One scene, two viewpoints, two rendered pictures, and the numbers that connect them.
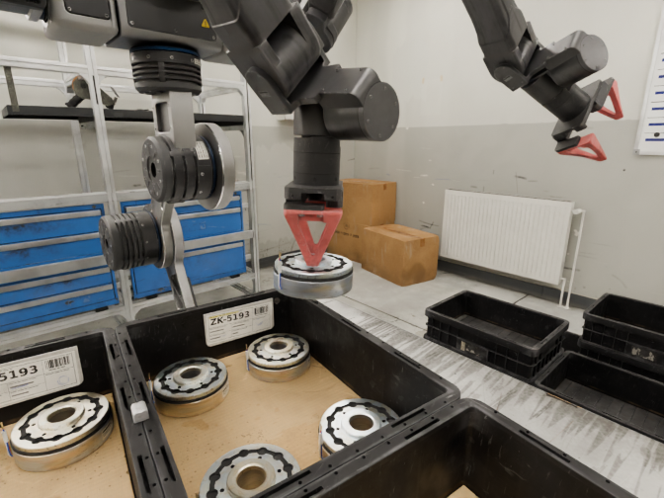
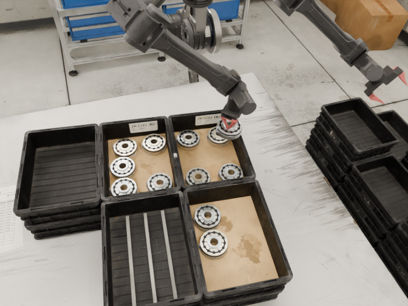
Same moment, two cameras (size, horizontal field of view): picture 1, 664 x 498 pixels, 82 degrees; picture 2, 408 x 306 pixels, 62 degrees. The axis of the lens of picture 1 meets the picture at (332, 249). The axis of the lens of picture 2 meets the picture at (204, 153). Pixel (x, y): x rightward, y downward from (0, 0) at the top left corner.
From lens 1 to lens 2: 0.96 m
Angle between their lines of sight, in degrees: 38
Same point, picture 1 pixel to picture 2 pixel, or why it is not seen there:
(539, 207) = not seen: outside the picture
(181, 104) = (201, 13)
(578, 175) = not seen: outside the picture
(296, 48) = (229, 85)
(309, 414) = (220, 161)
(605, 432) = (329, 198)
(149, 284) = not seen: hidden behind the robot
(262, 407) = (207, 154)
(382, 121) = (249, 110)
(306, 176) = (229, 108)
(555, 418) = (316, 187)
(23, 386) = (142, 128)
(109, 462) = (165, 158)
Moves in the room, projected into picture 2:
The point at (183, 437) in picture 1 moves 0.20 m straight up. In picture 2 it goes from (184, 156) to (184, 125)
